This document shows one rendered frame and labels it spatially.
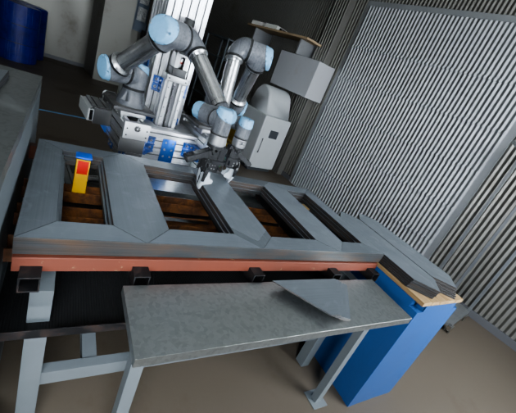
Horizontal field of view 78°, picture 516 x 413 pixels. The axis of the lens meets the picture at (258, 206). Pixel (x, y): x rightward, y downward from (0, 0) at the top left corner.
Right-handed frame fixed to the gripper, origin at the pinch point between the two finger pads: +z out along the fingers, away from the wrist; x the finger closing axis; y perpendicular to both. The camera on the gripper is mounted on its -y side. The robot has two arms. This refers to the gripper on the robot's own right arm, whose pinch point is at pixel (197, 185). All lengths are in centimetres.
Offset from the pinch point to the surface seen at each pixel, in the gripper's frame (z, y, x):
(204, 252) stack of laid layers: 8.9, -6.0, -37.0
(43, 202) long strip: 6, -55, -18
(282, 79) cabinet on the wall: -56, 245, 360
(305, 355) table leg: 84, 85, -35
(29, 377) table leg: 63, -52, -36
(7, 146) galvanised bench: -12, -64, -22
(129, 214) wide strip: 5.8, -29.9, -20.4
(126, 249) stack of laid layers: 8.6, -32.0, -37.0
